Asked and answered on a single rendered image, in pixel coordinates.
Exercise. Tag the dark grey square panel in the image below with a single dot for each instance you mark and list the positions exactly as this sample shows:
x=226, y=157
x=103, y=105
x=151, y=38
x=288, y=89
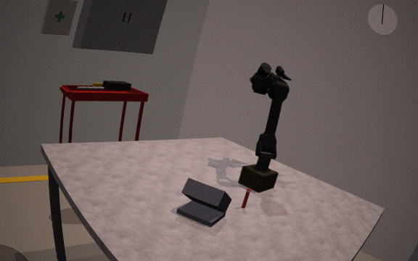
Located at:
x=208, y=204

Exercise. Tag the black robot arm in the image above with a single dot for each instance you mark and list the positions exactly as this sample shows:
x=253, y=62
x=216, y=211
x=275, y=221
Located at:
x=279, y=91

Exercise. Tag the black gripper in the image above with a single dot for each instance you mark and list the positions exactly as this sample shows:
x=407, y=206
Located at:
x=280, y=73

